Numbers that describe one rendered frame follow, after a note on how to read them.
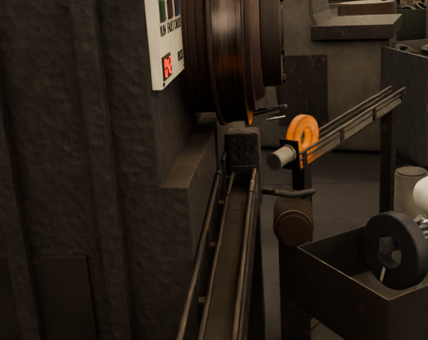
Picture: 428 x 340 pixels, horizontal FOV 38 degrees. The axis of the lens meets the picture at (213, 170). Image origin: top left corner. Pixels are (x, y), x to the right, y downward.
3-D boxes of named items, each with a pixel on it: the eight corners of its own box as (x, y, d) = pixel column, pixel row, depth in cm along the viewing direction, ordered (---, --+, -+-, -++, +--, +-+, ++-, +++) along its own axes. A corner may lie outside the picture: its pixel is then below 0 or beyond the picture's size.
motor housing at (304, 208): (277, 357, 210) (271, 211, 193) (278, 322, 230) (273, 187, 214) (315, 357, 208) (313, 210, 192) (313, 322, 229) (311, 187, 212)
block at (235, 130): (227, 208, 192) (223, 133, 185) (230, 198, 199) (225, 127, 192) (261, 207, 191) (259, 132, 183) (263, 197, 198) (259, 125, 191)
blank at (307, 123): (296, 168, 213) (304, 169, 211) (280, 139, 203) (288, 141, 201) (315, 134, 219) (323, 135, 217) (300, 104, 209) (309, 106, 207)
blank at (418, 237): (426, 239, 113) (439, 236, 115) (369, 200, 125) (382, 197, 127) (407, 305, 121) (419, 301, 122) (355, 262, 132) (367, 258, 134)
